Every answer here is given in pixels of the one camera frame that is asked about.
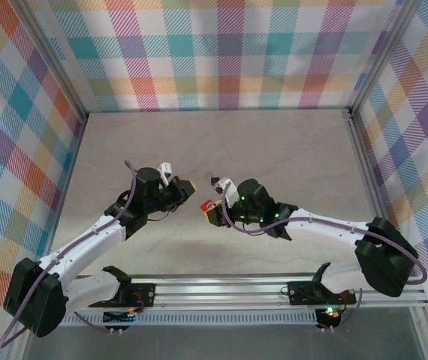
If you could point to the aluminium frame post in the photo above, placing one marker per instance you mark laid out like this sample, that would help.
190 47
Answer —
383 56
52 63

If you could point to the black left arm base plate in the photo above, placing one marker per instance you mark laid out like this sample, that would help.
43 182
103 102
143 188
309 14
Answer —
144 294

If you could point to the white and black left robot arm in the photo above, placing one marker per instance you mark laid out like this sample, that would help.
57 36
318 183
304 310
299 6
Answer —
86 240

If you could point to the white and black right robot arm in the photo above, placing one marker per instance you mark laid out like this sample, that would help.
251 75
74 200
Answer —
330 228

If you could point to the long aluminium base rail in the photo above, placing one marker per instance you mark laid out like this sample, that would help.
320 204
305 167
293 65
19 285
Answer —
217 290

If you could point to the red padlock with white label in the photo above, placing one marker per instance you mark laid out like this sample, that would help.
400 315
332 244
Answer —
207 206

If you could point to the small black padlock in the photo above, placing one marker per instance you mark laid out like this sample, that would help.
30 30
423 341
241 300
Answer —
214 181

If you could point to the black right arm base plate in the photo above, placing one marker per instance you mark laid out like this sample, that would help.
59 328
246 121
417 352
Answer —
300 292

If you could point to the aluminium side rail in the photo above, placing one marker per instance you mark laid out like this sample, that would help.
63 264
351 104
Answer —
364 165

